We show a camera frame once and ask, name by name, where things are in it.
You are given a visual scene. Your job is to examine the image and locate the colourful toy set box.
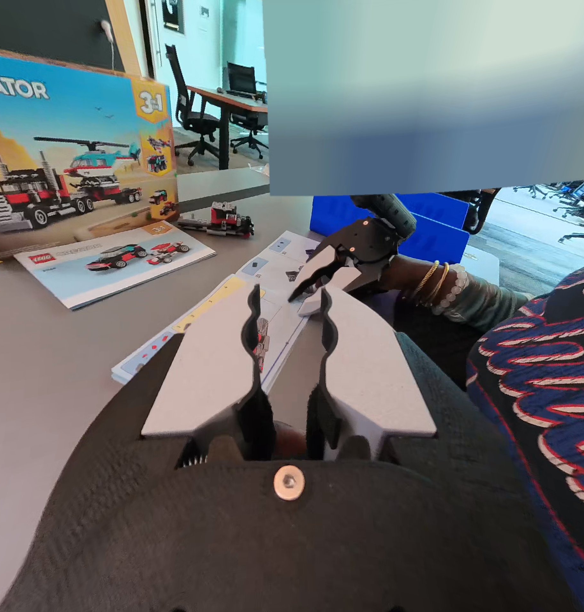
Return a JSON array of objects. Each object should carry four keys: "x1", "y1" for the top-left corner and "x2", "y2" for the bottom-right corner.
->
[{"x1": 0, "y1": 52, "x2": 180, "y2": 260}]

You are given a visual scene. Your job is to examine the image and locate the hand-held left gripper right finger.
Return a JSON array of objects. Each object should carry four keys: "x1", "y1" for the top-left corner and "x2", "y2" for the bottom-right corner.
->
[{"x1": 307, "y1": 287, "x2": 438, "y2": 460}]

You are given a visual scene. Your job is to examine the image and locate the car cover instruction booklet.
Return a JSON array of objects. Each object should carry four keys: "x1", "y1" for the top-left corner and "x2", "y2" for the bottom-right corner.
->
[{"x1": 13, "y1": 220, "x2": 217, "y2": 310}]

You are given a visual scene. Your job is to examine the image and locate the red black brick truck model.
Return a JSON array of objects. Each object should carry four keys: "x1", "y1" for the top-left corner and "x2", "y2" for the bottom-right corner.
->
[{"x1": 177, "y1": 201, "x2": 255, "y2": 238}]

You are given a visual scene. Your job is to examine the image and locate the gold bangles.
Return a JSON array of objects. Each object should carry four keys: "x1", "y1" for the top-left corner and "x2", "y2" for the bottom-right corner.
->
[{"x1": 407, "y1": 260, "x2": 450, "y2": 307}]

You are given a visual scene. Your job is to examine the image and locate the wooden-edged office desk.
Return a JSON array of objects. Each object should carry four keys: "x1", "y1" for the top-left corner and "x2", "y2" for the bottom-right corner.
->
[{"x1": 187, "y1": 85, "x2": 269, "y2": 170}]

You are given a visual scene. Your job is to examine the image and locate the cluster of office chairs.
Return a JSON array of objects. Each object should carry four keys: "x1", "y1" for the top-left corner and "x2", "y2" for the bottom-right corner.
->
[{"x1": 512, "y1": 179, "x2": 584, "y2": 245}]

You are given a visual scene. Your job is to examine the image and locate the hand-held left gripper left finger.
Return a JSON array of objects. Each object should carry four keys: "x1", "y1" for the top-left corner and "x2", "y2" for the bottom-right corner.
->
[{"x1": 141, "y1": 284, "x2": 276, "y2": 459}]

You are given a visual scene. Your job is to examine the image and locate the blue plastic bin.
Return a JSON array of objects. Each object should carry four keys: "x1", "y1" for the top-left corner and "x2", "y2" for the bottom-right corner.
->
[{"x1": 310, "y1": 193, "x2": 470, "y2": 265}]

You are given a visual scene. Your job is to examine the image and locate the person's right hand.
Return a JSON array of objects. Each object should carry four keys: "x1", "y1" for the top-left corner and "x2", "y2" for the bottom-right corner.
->
[{"x1": 378, "y1": 256, "x2": 438, "y2": 299}]

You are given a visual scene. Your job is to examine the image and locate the light grey table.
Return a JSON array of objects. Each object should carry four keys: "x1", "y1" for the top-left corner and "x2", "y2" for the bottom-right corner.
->
[{"x1": 174, "y1": 165, "x2": 316, "y2": 211}]

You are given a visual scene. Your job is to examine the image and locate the white plug with cable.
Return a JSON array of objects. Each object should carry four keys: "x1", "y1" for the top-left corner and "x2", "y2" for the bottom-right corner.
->
[{"x1": 100, "y1": 19, "x2": 116, "y2": 72}]

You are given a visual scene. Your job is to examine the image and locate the person's right forearm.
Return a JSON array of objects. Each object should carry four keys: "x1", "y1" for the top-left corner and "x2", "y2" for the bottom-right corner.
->
[{"x1": 416, "y1": 263, "x2": 534, "y2": 333}]

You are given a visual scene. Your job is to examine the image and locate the person's patterned clothing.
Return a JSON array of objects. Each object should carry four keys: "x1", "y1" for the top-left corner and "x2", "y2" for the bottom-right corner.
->
[{"x1": 466, "y1": 260, "x2": 584, "y2": 612}]

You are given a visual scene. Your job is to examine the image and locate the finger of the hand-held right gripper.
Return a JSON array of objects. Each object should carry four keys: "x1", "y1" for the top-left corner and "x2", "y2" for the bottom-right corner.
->
[
  {"x1": 297, "y1": 267, "x2": 370, "y2": 317},
  {"x1": 288, "y1": 248, "x2": 341, "y2": 303}
]

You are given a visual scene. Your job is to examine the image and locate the building steps instruction booklet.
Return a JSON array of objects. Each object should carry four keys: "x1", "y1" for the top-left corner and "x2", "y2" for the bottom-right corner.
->
[{"x1": 111, "y1": 230, "x2": 323, "y2": 398}]

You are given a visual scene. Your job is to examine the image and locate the tall black office chair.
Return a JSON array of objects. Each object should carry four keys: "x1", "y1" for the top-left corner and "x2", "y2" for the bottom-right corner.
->
[{"x1": 464, "y1": 188, "x2": 503, "y2": 235}]

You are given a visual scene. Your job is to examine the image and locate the white door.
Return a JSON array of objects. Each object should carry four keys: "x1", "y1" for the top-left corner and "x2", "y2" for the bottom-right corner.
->
[{"x1": 146, "y1": 0, "x2": 223, "y2": 130}]

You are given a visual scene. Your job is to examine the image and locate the pale bead bracelet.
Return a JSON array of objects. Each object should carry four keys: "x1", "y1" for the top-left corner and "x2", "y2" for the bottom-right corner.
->
[{"x1": 433, "y1": 264, "x2": 468, "y2": 316}]

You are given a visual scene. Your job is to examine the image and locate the black board panel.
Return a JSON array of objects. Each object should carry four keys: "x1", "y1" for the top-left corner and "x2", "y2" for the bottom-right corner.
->
[{"x1": 0, "y1": 0, "x2": 127, "y2": 72}]

